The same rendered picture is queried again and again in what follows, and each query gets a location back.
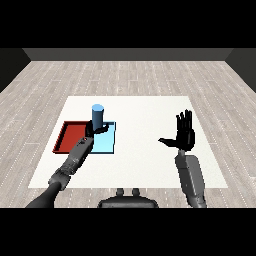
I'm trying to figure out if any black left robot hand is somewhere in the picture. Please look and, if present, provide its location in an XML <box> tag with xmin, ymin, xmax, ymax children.
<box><xmin>84</xmin><ymin>120</ymin><xmax>110</xmax><ymax>138</ymax></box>

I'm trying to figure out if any blue can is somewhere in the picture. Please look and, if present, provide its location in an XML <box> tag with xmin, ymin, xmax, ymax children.
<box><xmin>91</xmin><ymin>103</ymin><xmax>105</xmax><ymax>131</ymax></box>

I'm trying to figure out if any light blue shallow open box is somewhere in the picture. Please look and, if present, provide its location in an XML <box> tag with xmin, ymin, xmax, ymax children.
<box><xmin>89</xmin><ymin>121</ymin><xmax>117</xmax><ymax>154</ymax></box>

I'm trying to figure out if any red shallow open box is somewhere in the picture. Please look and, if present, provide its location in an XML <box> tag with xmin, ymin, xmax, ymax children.
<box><xmin>52</xmin><ymin>120</ymin><xmax>92</xmax><ymax>155</ymax></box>

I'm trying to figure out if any dark grey robot body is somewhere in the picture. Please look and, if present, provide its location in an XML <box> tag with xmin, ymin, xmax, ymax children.
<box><xmin>97</xmin><ymin>188</ymin><xmax>159</xmax><ymax>209</ymax></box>

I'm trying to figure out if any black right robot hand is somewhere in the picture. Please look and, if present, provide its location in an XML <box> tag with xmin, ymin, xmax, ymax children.
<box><xmin>157</xmin><ymin>109</ymin><xmax>196</xmax><ymax>152</ymax></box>

